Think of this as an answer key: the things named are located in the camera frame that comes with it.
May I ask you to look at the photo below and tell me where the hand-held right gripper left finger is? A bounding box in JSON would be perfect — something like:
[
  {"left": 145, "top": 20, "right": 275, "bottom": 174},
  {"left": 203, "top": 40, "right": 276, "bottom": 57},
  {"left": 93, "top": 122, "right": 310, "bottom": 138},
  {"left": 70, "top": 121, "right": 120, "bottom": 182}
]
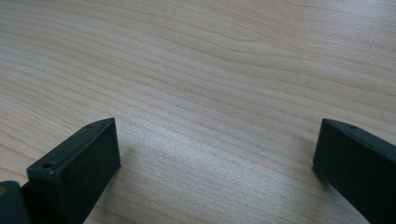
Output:
[{"left": 25, "top": 117, "right": 122, "bottom": 224}]

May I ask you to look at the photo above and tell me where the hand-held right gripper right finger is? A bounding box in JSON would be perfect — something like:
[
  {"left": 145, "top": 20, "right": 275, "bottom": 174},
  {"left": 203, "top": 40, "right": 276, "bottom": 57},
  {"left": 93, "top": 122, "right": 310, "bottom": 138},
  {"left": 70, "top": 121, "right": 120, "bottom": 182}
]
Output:
[{"left": 311, "top": 118, "right": 396, "bottom": 224}]

